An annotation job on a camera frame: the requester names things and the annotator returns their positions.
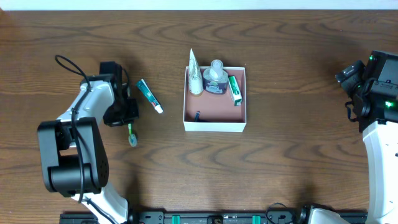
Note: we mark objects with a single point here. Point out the blue razor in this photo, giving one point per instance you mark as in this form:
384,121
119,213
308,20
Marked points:
198,119

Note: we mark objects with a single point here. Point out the white standing tube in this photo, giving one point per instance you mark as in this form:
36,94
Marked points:
195,82

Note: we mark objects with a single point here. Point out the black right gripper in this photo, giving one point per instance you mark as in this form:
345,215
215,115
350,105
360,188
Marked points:
349,78

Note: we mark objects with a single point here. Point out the white box pink interior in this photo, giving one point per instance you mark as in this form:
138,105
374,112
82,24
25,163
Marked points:
223,115

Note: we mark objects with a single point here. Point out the green toothbrush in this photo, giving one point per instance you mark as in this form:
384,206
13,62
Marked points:
132,136

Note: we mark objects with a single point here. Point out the teal toothpaste tube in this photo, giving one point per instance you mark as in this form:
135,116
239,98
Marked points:
145,90

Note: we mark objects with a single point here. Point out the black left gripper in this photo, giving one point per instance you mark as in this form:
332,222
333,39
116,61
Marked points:
125,115

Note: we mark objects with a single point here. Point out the green soap box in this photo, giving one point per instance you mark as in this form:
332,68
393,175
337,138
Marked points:
235,91

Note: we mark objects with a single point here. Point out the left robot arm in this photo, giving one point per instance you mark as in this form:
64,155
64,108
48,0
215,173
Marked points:
73,158

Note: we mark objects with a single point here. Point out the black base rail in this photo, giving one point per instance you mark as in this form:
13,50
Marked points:
276,213

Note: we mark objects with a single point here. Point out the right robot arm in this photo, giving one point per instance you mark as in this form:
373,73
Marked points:
372,89

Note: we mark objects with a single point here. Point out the clear sanitizer bottle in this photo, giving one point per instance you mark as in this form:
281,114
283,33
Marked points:
215,79

